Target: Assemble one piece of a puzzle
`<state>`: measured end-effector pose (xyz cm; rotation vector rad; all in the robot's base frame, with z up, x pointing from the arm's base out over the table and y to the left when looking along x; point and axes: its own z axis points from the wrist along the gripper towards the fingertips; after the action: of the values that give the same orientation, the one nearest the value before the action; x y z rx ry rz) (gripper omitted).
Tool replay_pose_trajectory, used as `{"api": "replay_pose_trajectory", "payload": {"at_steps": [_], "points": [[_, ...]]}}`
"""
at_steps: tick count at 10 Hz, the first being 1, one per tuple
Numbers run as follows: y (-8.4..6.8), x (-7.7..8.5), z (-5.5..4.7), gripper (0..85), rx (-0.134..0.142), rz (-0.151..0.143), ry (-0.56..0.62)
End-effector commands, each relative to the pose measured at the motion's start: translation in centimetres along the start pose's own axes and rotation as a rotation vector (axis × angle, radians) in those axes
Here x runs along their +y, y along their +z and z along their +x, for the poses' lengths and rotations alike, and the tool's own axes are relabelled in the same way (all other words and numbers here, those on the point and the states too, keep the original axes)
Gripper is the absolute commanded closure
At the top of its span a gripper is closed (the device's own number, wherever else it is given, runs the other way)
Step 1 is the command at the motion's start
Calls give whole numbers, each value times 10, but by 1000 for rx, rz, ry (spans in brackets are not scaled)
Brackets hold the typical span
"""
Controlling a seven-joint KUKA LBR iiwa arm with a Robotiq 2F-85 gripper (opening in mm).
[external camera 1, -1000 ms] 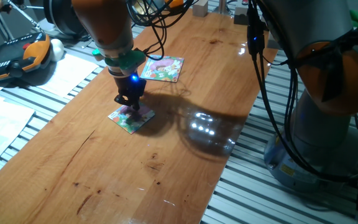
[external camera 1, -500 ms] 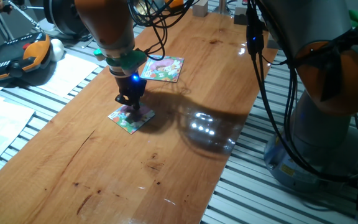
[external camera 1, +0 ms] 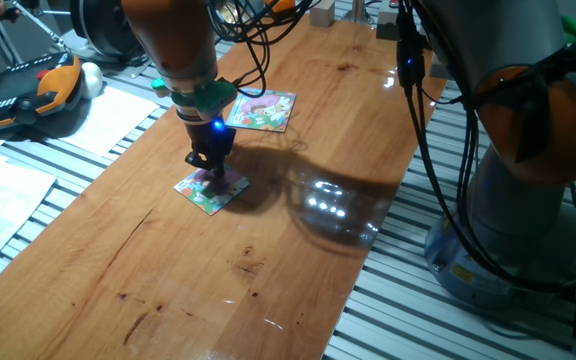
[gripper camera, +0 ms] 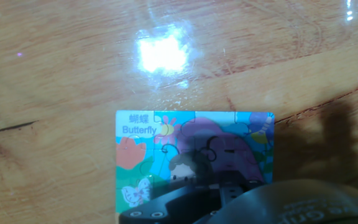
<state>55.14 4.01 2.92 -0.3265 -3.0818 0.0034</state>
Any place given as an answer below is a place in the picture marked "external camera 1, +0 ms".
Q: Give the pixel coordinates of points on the orange round object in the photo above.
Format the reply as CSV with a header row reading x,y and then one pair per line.
x,y
281,6

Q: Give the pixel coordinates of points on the black connector blue light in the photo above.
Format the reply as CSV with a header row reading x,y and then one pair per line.
x,y
410,47

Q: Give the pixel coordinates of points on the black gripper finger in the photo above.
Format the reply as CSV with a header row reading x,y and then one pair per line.
x,y
197,160
221,167

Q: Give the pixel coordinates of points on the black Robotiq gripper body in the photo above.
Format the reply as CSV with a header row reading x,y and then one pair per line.
x,y
210,140

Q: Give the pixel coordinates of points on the grey emergency stop box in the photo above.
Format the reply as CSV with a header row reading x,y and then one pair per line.
x,y
386,27

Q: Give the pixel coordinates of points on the beige small box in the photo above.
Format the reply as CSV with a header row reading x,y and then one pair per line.
x,y
323,15

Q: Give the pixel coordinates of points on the metal post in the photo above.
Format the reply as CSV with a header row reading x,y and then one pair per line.
x,y
358,10

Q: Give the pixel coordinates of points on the black round device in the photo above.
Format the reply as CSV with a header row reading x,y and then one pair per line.
x,y
103,25

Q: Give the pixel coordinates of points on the black orange teach pendant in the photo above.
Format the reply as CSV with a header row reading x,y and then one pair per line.
x,y
18,100

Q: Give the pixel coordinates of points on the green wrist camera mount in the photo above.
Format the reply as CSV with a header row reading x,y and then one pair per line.
x,y
210,100

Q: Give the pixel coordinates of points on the white round ball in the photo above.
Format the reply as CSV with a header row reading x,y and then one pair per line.
x,y
92,80

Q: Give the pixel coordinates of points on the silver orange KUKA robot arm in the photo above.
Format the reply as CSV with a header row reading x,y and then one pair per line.
x,y
518,225

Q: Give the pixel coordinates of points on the assembled butterfly jigsaw puzzle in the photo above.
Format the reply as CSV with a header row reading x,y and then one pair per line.
x,y
193,196

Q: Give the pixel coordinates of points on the butterfly puzzle tray board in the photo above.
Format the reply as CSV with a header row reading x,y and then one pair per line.
x,y
268,112

